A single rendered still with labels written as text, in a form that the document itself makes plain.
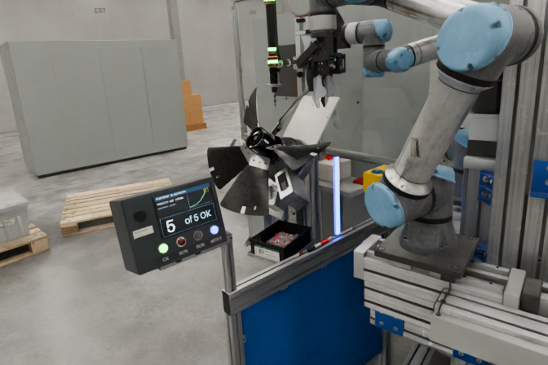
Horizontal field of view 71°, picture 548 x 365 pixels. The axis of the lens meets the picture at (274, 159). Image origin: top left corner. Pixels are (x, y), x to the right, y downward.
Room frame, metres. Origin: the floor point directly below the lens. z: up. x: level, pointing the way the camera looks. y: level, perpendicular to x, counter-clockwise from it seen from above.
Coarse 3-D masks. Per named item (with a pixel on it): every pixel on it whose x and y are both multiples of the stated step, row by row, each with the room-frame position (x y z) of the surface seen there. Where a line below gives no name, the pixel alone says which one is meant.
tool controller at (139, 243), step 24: (144, 192) 0.97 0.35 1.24; (168, 192) 0.95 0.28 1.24; (192, 192) 0.99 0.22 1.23; (216, 192) 1.03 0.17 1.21; (120, 216) 0.89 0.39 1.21; (144, 216) 0.88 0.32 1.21; (192, 216) 0.96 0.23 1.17; (216, 216) 1.00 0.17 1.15; (120, 240) 0.92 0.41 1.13; (144, 240) 0.87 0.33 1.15; (168, 240) 0.91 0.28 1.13; (192, 240) 0.94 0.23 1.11; (216, 240) 0.98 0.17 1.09; (144, 264) 0.85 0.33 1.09
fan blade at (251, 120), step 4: (256, 88) 2.01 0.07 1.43; (252, 92) 2.04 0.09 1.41; (252, 96) 2.02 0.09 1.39; (252, 100) 2.00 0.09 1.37; (252, 104) 1.98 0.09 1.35; (248, 108) 2.05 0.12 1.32; (252, 108) 1.96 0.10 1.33; (248, 112) 2.04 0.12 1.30; (252, 112) 1.96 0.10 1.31; (256, 112) 1.89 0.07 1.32; (244, 116) 2.10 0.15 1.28; (248, 116) 2.04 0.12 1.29; (252, 116) 1.95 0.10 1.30; (256, 116) 1.88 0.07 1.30; (244, 120) 2.09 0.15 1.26; (248, 120) 2.04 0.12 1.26; (252, 120) 1.95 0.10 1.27; (256, 120) 1.87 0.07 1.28; (248, 124) 2.04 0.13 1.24; (252, 124) 1.97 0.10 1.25; (256, 124) 1.87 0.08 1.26; (252, 128) 1.98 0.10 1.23
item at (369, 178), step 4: (376, 168) 1.65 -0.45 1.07; (380, 168) 1.64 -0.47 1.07; (384, 168) 1.64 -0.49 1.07; (364, 172) 1.60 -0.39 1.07; (368, 172) 1.59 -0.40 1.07; (372, 172) 1.58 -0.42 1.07; (364, 176) 1.60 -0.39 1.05; (368, 176) 1.58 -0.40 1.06; (372, 176) 1.56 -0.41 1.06; (376, 176) 1.55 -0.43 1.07; (380, 176) 1.53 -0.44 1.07; (364, 180) 1.60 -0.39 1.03; (368, 180) 1.58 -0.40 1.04; (372, 180) 1.56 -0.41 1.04; (376, 180) 1.55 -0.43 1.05; (364, 184) 1.59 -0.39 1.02; (368, 184) 1.58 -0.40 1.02; (364, 188) 1.60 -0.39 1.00
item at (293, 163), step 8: (288, 144) 1.69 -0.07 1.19; (312, 144) 1.63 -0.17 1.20; (320, 144) 1.59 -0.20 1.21; (328, 144) 1.56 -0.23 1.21; (280, 152) 1.59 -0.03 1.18; (288, 152) 1.58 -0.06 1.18; (296, 152) 1.55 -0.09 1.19; (304, 152) 1.54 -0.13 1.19; (288, 160) 1.52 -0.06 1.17; (296, 160) 1.50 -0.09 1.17; (304, 160) 1.48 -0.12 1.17; (296, 168) 1.45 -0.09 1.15
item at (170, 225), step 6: (168, 216) 0.93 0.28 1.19; (174, 216) 0.93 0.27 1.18; (162, 222) 0.91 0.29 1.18; (168, 222) 0.92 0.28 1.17; (174, 222) 0.93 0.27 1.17; (162, 228) 0.91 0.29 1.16; (168, 228) 0.91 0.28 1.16; (174, 228) 0.92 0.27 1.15; (180, 228) 0.93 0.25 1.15; (162, 234) 0.90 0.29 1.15; (168, 234) 0.91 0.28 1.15; (174, 234) 0.92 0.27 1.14
